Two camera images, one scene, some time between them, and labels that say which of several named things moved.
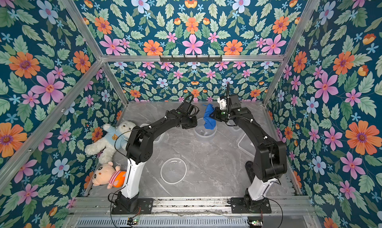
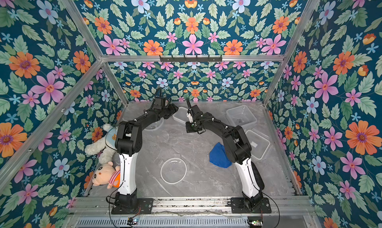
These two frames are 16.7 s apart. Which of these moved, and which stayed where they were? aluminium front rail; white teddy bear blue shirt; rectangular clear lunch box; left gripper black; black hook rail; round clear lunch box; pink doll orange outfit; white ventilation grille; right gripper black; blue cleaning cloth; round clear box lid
Moved: round clear lunch box; blue cleaning cloth; rectangular clear lunch box; left gripper black; right gripper black
Stayed: aluminium front rail; white teddy bear blue shirt; black hook rail; pink doll orange outfit; round clear box lid; white ventilation grille
